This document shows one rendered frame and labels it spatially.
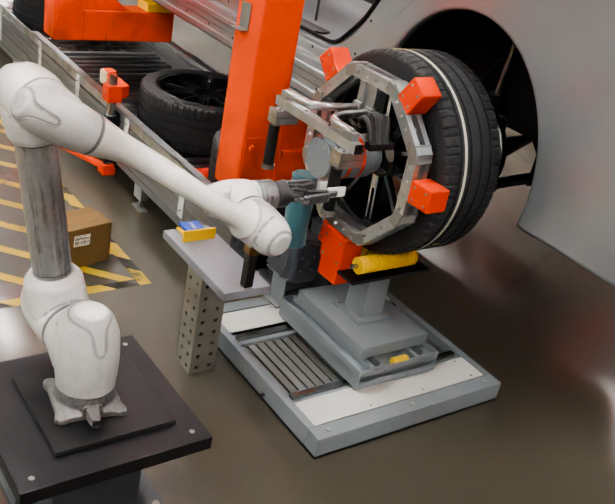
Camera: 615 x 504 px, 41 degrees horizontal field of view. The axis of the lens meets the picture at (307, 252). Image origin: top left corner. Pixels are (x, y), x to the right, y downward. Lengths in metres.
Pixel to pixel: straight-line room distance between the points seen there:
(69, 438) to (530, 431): 1.65
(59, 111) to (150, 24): 3.01
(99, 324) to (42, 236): 0.26
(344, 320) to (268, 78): 0.88
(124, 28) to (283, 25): 2.03
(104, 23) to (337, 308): 2.35
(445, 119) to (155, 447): 1.22
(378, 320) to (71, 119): 1.51
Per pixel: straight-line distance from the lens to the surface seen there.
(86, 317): 2.10
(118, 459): 2.13
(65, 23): 4.64
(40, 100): 1.84
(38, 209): 2.11
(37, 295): 2.23
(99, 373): 2.14
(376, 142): 2.38
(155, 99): 4.00
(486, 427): 3.03
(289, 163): 3.08
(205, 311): 2.79
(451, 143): 2.46
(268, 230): 2.03
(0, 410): 2.27
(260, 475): 2.58
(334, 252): 2.75
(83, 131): 1.87
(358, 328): 2.92
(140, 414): 2.24
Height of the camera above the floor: 1.73
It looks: 27 degrees down
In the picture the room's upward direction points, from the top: 12 degrees clockwise
